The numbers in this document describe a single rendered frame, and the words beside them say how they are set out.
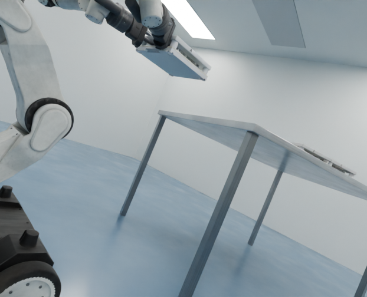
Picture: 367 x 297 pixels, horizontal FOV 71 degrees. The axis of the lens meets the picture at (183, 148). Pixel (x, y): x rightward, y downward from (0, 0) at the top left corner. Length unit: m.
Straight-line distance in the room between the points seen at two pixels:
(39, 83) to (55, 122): 0.12
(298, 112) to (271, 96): 0.57
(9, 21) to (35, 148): 0.35
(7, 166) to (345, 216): 4.21
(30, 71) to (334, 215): 4.22
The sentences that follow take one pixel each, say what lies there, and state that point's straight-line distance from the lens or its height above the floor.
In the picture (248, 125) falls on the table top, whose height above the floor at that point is 0.84.
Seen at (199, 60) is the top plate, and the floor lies 1.02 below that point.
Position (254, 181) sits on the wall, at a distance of 4.73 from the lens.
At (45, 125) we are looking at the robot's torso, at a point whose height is 0.56.
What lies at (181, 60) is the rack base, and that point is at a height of 0.97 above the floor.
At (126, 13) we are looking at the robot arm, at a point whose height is 1.04.
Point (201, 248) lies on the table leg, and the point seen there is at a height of 0.29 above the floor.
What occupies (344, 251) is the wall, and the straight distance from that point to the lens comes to 4.53.
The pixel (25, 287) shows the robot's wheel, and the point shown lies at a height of 0.14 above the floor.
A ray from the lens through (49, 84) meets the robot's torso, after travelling 0.92.
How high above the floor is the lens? 0.65
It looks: level
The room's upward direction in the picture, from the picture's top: 23 degrees clockwise
